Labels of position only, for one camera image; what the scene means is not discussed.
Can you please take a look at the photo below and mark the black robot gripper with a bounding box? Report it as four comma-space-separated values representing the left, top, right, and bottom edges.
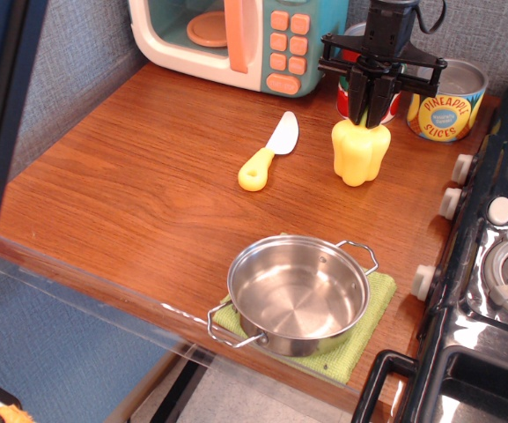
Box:
318, 1, 447, 129

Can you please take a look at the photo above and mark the yellow toy capsicum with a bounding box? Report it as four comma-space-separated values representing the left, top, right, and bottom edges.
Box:
331, 119, 391, 187

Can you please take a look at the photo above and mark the toy microwave oven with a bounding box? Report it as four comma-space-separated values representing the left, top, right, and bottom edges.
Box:
129, 0, 349, 98

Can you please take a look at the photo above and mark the tomato sauce can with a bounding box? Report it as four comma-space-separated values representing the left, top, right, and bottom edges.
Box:
336, 22, 401, 124

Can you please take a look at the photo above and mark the pineapple slices can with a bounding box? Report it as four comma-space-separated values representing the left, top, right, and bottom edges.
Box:
407, 59, 489, 143

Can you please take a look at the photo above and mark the white stove knob top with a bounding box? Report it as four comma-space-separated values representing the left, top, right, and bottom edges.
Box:
451, 154, 475, 185

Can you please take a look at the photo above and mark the white stove knob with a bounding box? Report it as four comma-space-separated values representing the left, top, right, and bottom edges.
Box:
451, 154, 475, 185
411, 264, 436, 301
438, 188, 462, 220

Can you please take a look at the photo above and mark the white stove knob middle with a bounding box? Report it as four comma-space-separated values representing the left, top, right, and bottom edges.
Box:
438, 188, 462, 220

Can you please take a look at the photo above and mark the orange microwave plate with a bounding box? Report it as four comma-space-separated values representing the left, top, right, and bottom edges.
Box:
187, 11, 227, 48

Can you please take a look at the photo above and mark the white stove knob bottom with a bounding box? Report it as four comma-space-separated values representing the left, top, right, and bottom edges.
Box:
411, 264, 436, 301

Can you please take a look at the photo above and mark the stainless steel pot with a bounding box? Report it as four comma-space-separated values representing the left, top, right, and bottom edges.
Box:
207, 234, 379, 357

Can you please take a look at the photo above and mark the green cloth mat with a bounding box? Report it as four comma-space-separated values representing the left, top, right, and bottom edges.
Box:
211, 268, 398, 385

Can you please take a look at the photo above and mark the black toy stove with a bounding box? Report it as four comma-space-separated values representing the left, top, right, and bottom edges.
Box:
353, 88, 508, 422

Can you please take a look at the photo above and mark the yellow handled toy knife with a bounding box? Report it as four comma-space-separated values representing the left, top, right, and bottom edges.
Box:
238, 111, 299, 192

